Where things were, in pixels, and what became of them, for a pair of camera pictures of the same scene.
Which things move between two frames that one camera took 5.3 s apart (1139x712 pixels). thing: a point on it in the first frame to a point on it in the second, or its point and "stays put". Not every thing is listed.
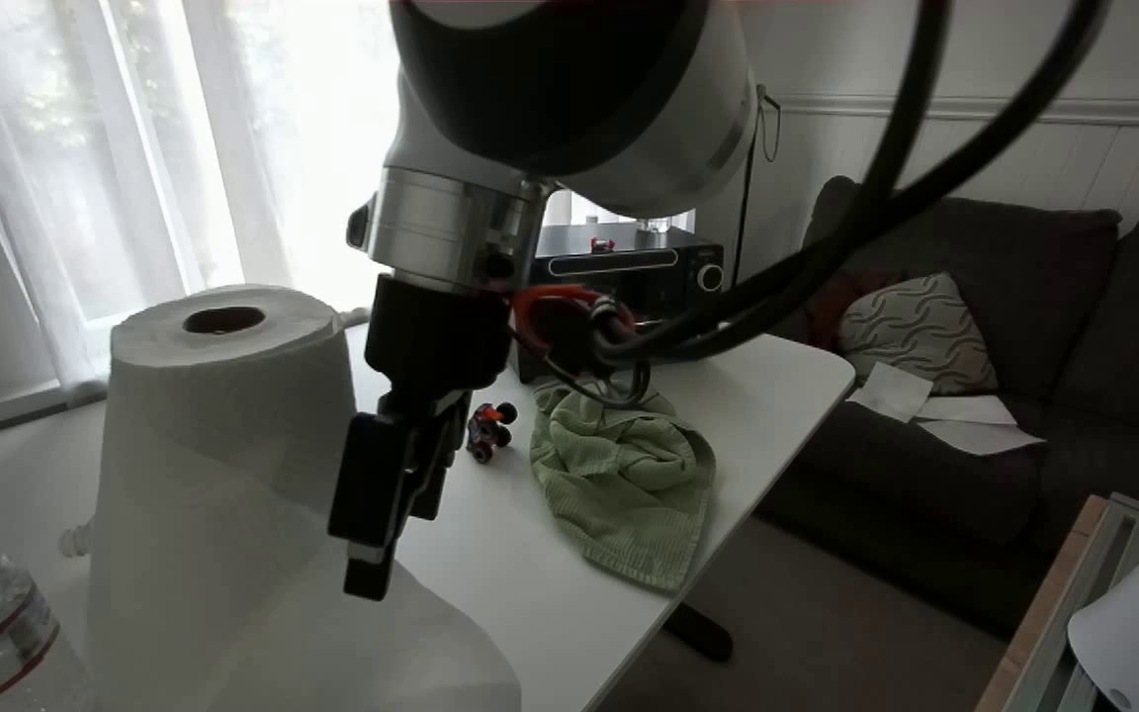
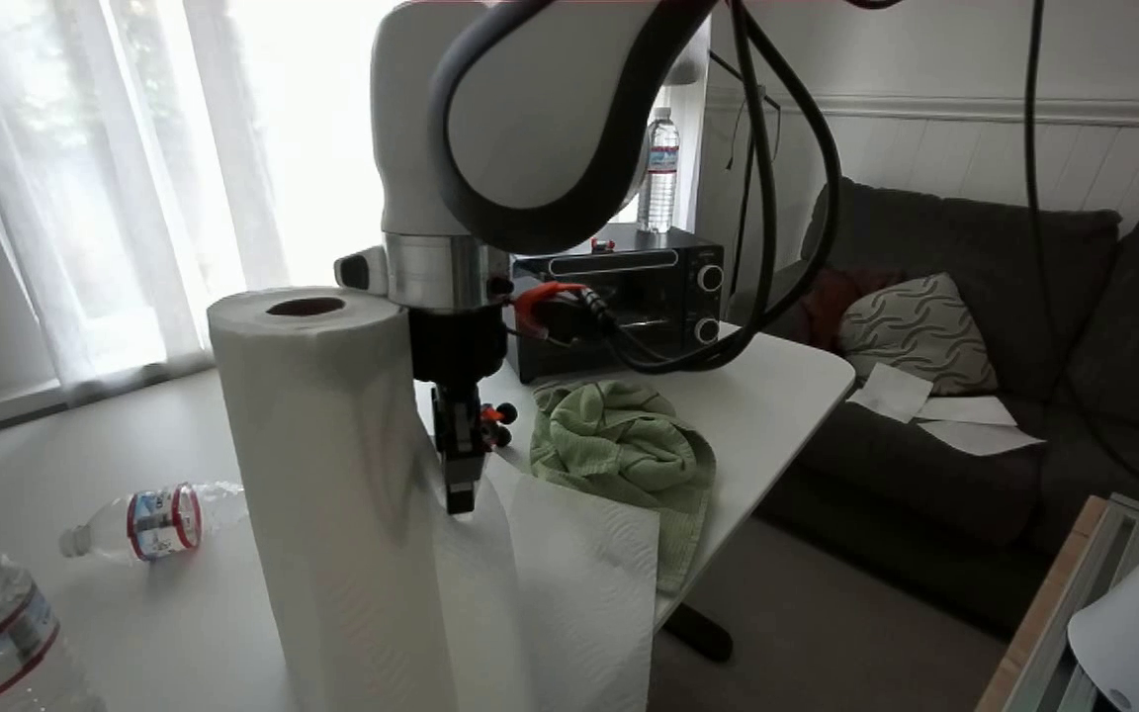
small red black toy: x=487 y=427 stays put
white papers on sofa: x=971 y=422 stays put
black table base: x=697 y=635 stays put
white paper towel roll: x=218 y=584 to x=375 y=585
